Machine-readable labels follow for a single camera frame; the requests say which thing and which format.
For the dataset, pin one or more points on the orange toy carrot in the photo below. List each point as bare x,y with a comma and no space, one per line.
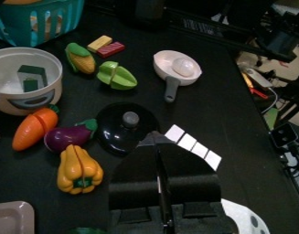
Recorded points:
33,128

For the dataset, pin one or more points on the white toy cleaver grey dots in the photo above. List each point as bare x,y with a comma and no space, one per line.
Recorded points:
247,218

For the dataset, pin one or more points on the toy corn cob green husk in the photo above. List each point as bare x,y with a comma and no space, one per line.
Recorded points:
80,59

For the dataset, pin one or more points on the large dark green block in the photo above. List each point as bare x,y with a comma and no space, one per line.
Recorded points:
32,72

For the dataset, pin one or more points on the orange toy food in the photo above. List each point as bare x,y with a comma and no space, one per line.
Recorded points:
21,1

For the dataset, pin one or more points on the white square tape strip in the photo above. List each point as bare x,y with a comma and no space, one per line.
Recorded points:
192,146

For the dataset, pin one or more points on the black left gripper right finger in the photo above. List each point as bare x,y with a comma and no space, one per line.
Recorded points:
192,179

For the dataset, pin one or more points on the yellow toy bell pepper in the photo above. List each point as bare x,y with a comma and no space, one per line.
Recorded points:
78,170

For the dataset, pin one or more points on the small dark green block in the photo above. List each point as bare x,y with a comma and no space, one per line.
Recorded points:
29,86

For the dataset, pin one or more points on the black equipment stand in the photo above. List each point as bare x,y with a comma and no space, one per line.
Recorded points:
283,33

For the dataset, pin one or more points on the white bowl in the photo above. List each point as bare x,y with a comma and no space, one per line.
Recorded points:
16,100

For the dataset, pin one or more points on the black pot lid grey knob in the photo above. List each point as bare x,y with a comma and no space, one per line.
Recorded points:
122,128

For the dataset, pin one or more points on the teal plastic basket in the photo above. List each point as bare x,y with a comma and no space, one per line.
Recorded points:
29,21

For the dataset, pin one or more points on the green toy starfruit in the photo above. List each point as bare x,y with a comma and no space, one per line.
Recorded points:
116,76

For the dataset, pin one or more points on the purple toy eggplant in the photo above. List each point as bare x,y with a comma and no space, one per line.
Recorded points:
65,137

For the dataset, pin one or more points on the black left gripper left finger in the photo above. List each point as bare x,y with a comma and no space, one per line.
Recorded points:
134,176

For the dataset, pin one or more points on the black box device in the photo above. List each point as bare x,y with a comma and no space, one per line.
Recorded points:
283,134

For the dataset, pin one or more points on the white toy egg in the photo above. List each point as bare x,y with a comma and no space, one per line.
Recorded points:
183,67

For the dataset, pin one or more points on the red yellow hand tool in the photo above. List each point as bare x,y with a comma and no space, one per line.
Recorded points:
252,88

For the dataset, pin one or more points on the striped frame rail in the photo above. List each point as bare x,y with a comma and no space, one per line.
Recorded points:
201,26

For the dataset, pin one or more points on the grey plastic tray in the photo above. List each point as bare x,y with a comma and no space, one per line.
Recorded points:
10,218

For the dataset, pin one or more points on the yellow wooden block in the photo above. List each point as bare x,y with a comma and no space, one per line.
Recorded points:
98,43

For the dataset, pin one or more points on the grey white handheld device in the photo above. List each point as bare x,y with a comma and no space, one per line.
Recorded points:
256,76

